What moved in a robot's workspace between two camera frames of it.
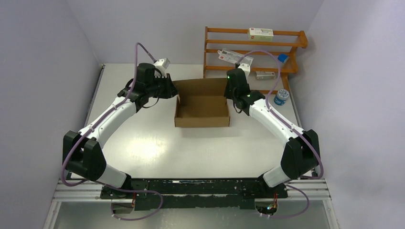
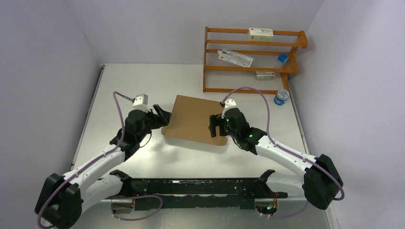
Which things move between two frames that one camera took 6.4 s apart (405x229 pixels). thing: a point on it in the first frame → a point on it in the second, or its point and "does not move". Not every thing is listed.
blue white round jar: (282, 95) does not move
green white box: (261, 34) does not move
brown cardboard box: (201, 103) → (189, 120)
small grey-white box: (261, 75) does not move
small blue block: (283, 57) does not move
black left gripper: (171, 90) → (164, 116)
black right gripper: (226, 95) → (216, 120)
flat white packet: (229, 55) does not move
